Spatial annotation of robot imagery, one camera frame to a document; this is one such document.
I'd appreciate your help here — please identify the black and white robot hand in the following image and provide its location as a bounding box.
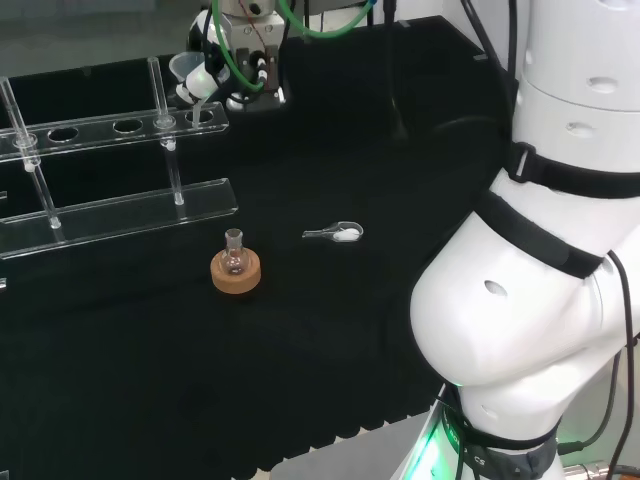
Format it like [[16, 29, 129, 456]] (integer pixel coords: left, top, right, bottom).
[[172, 0, 292, 114]]

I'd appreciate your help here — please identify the clear plastic funnel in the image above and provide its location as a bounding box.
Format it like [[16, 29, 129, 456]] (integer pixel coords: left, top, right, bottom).
[[168, 51, 214, 126]]

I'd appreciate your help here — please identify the glass weighing funnel with powder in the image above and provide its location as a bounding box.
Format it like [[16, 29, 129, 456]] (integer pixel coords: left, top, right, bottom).
[[301, 220, 365, 245]]

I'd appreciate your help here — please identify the clear acrylic funnel stand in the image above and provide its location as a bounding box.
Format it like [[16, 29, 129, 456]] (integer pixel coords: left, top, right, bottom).
[[0, 55, 240, 261]]

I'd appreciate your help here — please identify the black bench cloth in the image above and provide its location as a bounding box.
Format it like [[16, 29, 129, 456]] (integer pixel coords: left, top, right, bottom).
[[0, 14, 519, 474]]

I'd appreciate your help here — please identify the small round-bottom glass flask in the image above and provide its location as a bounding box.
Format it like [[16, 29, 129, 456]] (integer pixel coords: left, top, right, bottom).
[[219, 227, 251, 276]]

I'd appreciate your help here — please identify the green cable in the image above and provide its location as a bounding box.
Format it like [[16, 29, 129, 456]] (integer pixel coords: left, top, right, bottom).
[[277, 0, 375, 38], [212, 0, 266, 94]]

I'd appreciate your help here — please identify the cork ring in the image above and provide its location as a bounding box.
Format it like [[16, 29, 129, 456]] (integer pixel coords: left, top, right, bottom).
[[209, 248, 263, 295]]

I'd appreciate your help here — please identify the thin black cable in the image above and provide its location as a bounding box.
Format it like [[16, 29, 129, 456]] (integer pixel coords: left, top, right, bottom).
[[557, 249, 640, 480]]

